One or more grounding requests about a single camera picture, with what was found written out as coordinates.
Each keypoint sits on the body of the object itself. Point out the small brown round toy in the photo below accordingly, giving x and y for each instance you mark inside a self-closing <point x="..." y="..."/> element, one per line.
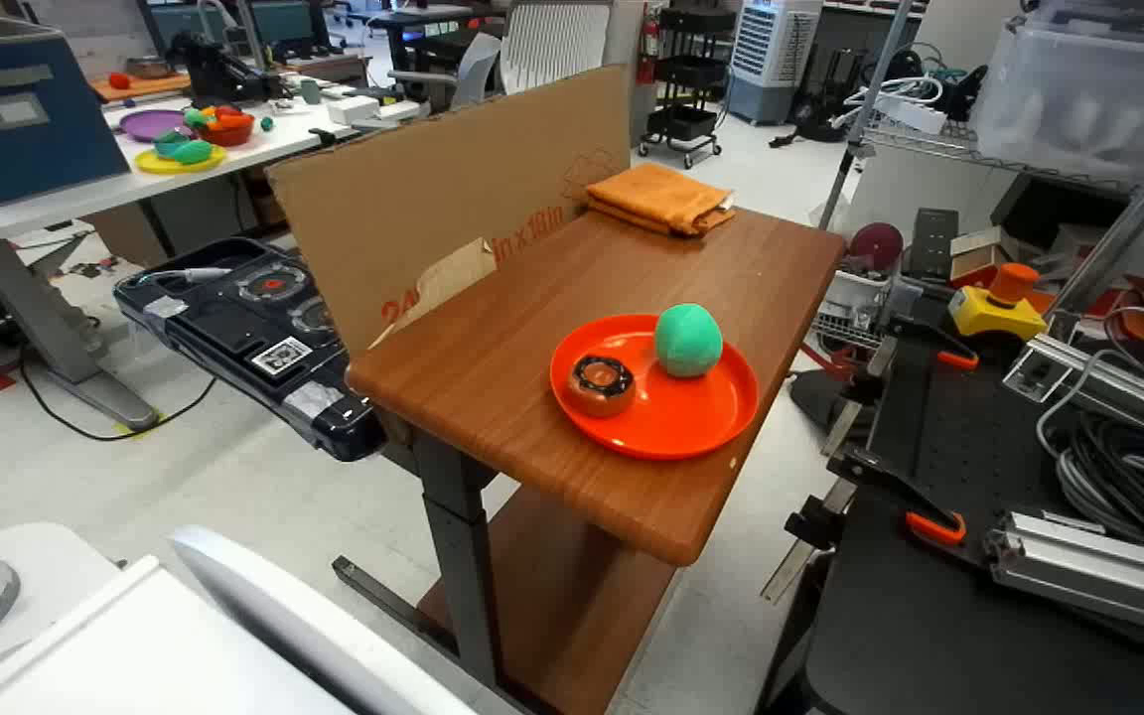
<point x="600" y="382"/>

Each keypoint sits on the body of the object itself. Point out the green foam ball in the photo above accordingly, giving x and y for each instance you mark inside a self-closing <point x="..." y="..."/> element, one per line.
<point x="689" y="339"/>

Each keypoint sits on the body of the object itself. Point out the orange round plate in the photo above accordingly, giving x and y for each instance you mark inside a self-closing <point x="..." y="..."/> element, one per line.
<point x="677" y="419"/>

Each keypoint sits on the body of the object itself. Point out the orange folded towel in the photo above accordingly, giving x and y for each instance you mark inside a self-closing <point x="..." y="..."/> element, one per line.
<point x="659" y="198"/>

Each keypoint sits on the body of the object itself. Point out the yellow toy plate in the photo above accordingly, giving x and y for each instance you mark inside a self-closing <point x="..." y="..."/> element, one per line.
<point x="162" y="165"/>

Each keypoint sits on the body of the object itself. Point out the purple toy plate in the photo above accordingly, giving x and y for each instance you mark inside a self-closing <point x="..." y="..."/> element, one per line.
<point x="147" y="125"/>

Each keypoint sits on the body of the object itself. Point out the brown cardboard panel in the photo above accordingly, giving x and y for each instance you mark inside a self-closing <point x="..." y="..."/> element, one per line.
<point x="437" y="202"/>

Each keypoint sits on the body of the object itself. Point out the grey metal table leg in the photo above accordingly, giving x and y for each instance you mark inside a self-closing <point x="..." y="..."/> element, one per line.
<point x="460" y="557"/>

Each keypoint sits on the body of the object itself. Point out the wooden table lower panel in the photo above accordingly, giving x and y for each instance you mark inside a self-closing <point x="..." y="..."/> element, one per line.
<point x="573" y="611"/>

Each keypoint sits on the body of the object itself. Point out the grey plastic chair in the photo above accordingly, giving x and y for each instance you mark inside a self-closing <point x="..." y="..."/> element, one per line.
<point x="479" y="65"/>

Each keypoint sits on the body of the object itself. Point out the black flat equipment case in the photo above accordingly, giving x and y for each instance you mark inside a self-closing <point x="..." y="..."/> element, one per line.
<point x="256" y="330"/>

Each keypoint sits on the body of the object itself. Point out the maroon round object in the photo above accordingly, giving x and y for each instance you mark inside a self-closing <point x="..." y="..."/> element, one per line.
<point x="876" y="243"/>

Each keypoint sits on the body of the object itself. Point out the white air cooler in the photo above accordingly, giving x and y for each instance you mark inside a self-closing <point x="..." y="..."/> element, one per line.
<point x="774" y="60"/>

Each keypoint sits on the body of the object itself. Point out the orange black bar clamp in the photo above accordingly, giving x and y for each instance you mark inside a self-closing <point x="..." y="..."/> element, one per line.
<point x="931" y="529"/>
<point x="954" y="361"/>

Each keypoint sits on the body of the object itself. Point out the red toy bowl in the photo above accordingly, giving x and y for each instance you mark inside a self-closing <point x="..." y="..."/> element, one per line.
<point x="228" y="128"/>

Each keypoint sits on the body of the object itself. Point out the yellow emergency stop box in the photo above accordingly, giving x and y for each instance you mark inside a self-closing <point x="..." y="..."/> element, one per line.
<point x="994" y="316"/>

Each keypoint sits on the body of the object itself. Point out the black perforated breadboard table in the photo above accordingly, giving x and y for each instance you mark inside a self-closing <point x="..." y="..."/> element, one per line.
<point x="915" y="623"/>

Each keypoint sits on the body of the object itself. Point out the white background table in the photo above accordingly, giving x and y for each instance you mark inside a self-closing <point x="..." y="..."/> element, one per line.
<point x="137" y="186"/>

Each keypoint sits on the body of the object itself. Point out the white machine cabinet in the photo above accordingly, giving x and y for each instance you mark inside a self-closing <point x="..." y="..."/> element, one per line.
<point x="137" y="649"/>

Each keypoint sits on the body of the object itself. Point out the clear plastic storage bin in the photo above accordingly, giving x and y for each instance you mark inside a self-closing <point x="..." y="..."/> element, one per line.
<point x="1101" y="95"/>

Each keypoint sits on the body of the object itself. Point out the blue storage box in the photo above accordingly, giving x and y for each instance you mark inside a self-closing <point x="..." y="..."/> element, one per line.
<point x="16" y="120"/>

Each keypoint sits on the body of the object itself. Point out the aluminium extrusion rail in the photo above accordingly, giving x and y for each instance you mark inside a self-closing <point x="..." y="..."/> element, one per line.
<point x="1101" y="382"/>
<point x="1101" y="571"/>

